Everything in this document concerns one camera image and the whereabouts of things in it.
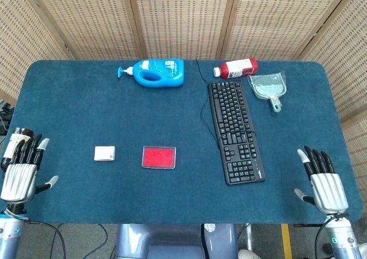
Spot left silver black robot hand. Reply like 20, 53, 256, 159
0, 134, 60, 205

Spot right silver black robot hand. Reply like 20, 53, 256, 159
294, 146, 350, 215

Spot small white box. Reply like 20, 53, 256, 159
93, 146, 116, 162

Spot light blue dustpan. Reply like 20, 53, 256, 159
247, 71, 287, 113

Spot red card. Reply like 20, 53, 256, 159
141, 146, 177, 170

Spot brown bottle with label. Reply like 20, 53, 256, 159
0, 127, 35, 172

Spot metal table leg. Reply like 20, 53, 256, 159
245, 223, 253, 250

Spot blue felt table mat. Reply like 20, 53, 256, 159
0, 59, 364, 225

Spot white shoe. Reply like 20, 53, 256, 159
237, 249, 262, 259

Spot black computer keyboard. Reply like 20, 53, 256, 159
208, 80, 267, 186

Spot red bottle with white cap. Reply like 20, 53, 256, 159
213, 57, 259, 79

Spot blue-grey robot torso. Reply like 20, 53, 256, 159
114, 223, 239, 259

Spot blue pump detergent bottle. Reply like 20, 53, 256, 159
116, 58, 185, 88

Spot woven bamboo folding screen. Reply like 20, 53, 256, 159
0, 0, 367, 182

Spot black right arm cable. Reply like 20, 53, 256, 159
314, 215, 341, 259

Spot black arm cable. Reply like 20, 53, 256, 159
314, 215, 341, 259
28, 220, 67, 259

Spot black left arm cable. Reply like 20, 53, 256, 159
28, 220, 67, 259

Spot dark equipment with cables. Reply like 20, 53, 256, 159
0, 98, 15, 135

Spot black keyboard cable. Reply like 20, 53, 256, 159
195, 59, 258, 151

